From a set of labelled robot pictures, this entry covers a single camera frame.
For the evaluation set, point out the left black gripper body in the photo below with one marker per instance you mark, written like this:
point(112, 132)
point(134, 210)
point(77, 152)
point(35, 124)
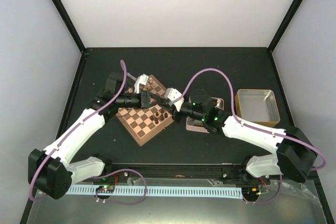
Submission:
point(143, 94)

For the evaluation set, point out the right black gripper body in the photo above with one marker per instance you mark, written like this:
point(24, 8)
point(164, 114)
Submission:
point(175, 115)

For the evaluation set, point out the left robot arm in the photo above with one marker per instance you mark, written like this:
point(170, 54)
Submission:
point(135, 104)

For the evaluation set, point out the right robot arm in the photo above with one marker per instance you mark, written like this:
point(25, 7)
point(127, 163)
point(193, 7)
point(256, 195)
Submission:
point(286, 154)

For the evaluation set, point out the white chess pieces group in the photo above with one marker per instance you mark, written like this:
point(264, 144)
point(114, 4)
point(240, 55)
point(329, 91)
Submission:
point(149, 85)

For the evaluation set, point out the wooden chess board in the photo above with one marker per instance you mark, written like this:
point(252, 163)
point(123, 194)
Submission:
point(140, 122)

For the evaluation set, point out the pile of dark chess pieces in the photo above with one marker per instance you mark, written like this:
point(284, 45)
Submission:
point(199, 123)

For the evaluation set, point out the pink metal tin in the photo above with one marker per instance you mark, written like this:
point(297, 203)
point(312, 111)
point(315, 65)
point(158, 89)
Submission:
point(190, 127)

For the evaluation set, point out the gold metal tin lid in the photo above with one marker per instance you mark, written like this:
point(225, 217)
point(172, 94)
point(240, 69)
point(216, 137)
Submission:
point(258, 106)

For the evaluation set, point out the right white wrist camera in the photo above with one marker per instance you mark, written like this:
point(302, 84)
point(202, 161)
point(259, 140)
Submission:
point(174, 98)

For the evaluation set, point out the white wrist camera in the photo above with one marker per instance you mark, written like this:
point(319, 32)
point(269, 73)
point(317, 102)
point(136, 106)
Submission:
point(174, 98)
point(141, 80)

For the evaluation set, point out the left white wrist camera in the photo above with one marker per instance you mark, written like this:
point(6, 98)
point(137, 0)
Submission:
point(141, 80)

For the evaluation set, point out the light blue cable duct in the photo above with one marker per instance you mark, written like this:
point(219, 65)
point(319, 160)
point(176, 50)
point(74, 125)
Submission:
point(156, 191)

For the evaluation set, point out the black frame post left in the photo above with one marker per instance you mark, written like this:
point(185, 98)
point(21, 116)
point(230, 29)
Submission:
point(69, 24)

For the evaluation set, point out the black frame post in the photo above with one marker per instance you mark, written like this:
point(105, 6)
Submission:
point(293, 8)
point(69, 24)

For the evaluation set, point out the black frame post right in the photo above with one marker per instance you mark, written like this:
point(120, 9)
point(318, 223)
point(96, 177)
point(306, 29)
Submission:
point(293, 8)

